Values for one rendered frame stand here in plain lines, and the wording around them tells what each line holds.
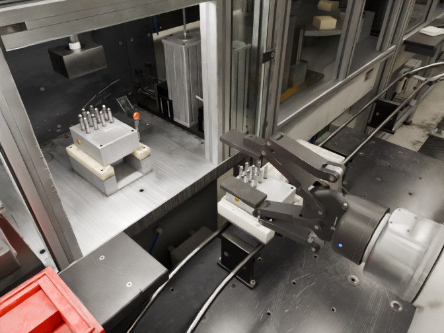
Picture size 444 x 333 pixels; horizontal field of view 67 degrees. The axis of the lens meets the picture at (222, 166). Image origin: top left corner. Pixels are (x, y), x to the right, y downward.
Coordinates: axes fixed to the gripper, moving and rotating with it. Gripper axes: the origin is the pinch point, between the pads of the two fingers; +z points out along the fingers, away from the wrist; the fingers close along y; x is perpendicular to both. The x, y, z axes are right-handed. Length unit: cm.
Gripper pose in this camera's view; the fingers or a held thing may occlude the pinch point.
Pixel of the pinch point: (239, 166)
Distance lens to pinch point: 49.5
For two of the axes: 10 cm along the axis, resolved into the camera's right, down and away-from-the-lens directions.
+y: 0.0, -7.9, -6.1
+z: -7.5, -4.1, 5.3
